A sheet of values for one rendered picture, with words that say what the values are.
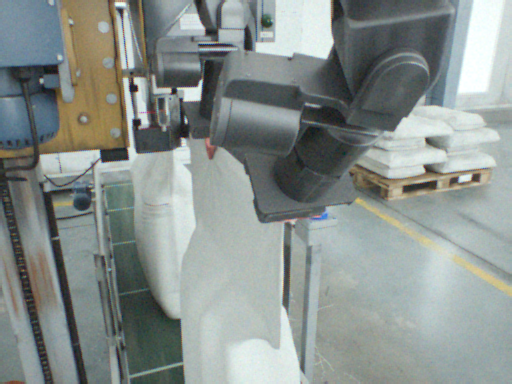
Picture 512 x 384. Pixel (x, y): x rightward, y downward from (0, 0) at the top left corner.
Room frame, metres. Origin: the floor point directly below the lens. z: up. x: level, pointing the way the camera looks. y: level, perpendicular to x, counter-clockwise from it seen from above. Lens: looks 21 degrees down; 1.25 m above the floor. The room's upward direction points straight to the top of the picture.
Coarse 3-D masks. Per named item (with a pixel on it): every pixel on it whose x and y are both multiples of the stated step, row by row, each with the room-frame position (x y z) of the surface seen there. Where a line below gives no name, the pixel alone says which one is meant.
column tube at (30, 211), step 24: (0, 168) 0.84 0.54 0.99; (24, 192) 0.85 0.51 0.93; (0, 216) 0.83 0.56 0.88; (24, 216) 0.85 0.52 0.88; (0, 240) 0.83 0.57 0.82; (24, 240) 0.84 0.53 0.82; (48, 240) 0.86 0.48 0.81; (0, 264) 0.82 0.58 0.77; (48, 264) 0.86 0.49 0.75; (48, 288) 0.85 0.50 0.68; (24, 312) 0.83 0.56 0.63; (48, 312) 0.85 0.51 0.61; (24, 336) 0.83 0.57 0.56; (48, 336) 0.84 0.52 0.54; (24, 360) 0.82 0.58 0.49; (72, 360) 0.86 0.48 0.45
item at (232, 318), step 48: (192, 144) 0.85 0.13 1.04; (192, 192) 0.88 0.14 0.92; (240, 192) 0.55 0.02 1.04; (192, 240) 0.80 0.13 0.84; (240, 240) 0.55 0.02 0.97; (192, 288) 0.65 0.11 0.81; (240, 288) 0.55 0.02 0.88; (192, 336) 0.62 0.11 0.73; (240, 336) 0.49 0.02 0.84; (288, 336) 0.53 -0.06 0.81
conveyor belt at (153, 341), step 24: (120, 192) 2.34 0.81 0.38; (120, 216) 1.98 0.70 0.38; (120, 240) 1.70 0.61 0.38; (120, 264) 1.48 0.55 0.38; (120, 288) 1.31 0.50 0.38; (144, 288) 1.31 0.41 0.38; (144, 312) 1.16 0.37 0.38; (144, 336) 1.04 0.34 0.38; (168, 336) 1.04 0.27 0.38; (144, 360) 0.94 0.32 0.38; (168, 360) 0.94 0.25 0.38
